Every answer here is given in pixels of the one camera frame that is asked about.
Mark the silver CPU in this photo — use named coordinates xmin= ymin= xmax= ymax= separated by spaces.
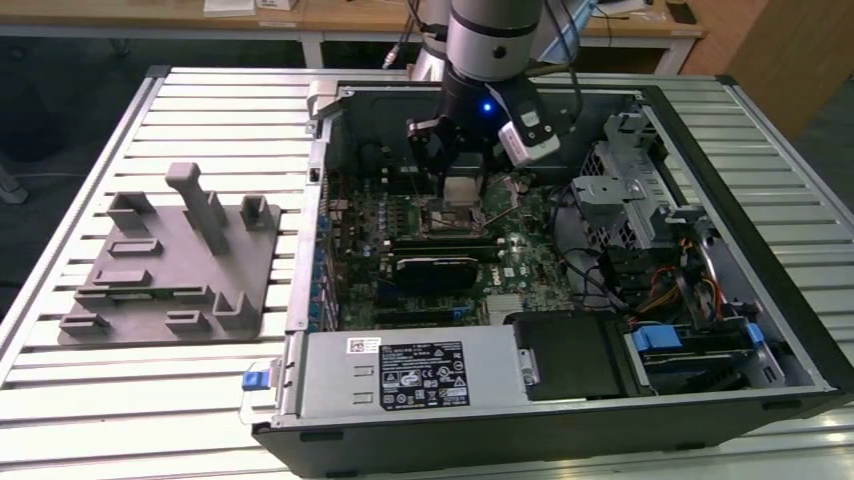
xmin=444 ymin=174 xmax=483 ymax=207

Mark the metal socket cover frame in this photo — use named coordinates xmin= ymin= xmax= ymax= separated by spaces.
xmin=489 ymin=167 xmax=536 ymax=226

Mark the CPU socket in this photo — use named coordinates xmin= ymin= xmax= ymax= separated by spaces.
xmin=416 ymin=197 xmax=487 ymax=239

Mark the silver drive cage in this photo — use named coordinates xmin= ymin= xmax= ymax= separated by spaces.
xmin=570 ymin=112 xmax=676 ymax=251

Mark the black graphics card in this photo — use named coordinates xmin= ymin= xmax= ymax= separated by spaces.
xmin=391 ymin=256 xmax=481 ymax=295

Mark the green motherboard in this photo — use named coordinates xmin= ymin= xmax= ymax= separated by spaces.
xmin=317 ymin=167 xmax=606 ymax=332

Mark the silver chipset heatsink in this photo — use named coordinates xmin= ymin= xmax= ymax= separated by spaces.
xmin=484 ymin=294 xmax=527 ymax=326

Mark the black expansion slot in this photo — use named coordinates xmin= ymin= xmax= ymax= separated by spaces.
xmin=375 ymin=310 xmax=449 ymax=325

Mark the wooden desk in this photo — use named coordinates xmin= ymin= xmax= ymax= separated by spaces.
xmin=0 ymin=0 xmax=708 ymax=69

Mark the white paper box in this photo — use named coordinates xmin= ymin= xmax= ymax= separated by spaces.
xmin=203 ymin=0 xmax=259 ymax=15

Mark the black rating label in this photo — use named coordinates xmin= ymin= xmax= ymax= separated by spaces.
xmin=377 ymin=340 xmax=472 ymax=412

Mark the hard disk in blue carrier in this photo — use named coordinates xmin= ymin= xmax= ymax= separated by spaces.
xmin=623 ymin=322 xmax=787 ymax=394

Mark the grey parts rack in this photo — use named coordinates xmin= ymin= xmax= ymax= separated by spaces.
xmin=57 ymin=161 xmax=285 ymax=347

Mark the wooden cabinet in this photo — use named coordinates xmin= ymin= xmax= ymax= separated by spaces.
xmin=683 ymin=0 xmax=854 ymax=139

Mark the silver power supply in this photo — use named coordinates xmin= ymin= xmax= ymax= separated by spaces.
xmin=292 ymin=330 xmax=529 ymax=420

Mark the green RAM stick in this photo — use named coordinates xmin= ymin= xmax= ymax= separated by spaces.
xmin=105 ymin=287 xmax=205 ymax=301

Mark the black PC case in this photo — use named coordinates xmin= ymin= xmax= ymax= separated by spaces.
xmin=249 ymin=79 xmax=854 ymax=479

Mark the grey furniture leg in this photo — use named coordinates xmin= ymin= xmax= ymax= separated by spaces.
xmin=0 ymin=164 xmax=28 ymax=204

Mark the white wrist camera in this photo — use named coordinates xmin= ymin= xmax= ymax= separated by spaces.
xmin=496 ymin=92 xmax=563 ymax=165

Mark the grey cable silver plug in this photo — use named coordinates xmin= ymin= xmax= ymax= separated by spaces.
xmin=380 ymin=29 xmax=419 ymax=71

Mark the black camera cable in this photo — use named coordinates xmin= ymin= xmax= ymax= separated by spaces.
xmin=546 ymin=0 xmax=586 ymax=139

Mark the orange yellow wire bundle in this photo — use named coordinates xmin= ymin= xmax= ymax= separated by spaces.
xmin=692 ymin=277 xmax=730 ymax=316

